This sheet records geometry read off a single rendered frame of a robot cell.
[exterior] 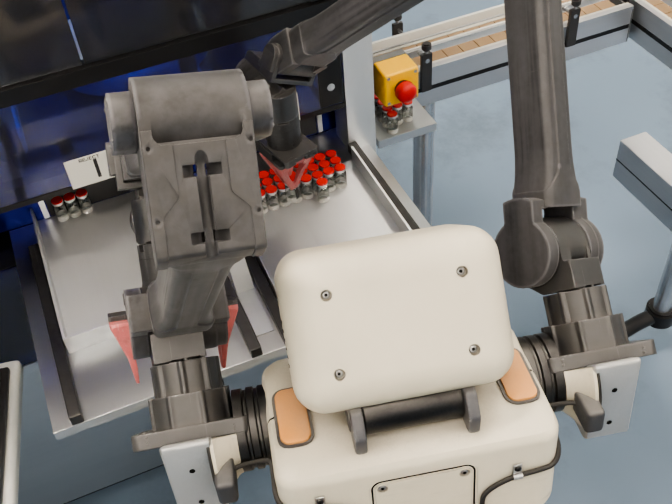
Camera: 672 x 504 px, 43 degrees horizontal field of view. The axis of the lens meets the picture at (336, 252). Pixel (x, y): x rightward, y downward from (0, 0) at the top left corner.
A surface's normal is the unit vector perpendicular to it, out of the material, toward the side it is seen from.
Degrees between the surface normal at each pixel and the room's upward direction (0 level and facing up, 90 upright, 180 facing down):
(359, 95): 90
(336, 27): 65
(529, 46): 61
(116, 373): 0
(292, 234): 0
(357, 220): 0
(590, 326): 37
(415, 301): 48
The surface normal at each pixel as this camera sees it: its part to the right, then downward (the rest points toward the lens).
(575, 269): 0.61, -0.21
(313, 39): -0.64, 0.07
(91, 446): 0.40, 0.64
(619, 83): -0.07, -0.69
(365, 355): 0.09, 0.04
